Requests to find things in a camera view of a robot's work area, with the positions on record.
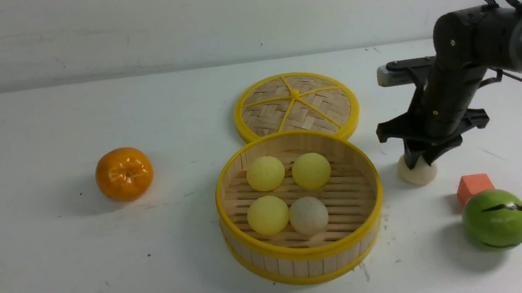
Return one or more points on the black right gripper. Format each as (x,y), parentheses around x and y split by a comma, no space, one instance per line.
(438,113)

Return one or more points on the white bun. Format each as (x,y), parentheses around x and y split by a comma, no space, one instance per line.
(421,174)
(308,216)

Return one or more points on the yellow bun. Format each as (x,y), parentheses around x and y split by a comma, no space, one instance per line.
(268,215)
(311,171)
(265,173)

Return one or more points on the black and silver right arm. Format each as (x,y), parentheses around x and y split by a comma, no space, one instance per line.
(474,48)

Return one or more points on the woven bamboo steamer lid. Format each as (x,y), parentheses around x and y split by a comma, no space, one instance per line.
(296,101)

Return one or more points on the bamboo steamer tray yellow rim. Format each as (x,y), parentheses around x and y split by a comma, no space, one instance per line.
(353,198)

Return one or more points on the orange foam cube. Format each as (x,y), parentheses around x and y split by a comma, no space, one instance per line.
(471,185)

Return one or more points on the green toy watermelon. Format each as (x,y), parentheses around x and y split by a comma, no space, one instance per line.
(492,220)

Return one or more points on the orange toy tangerine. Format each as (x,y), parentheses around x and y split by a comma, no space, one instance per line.
(124,174)

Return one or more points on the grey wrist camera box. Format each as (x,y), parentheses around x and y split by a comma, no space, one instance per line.
(403,72)

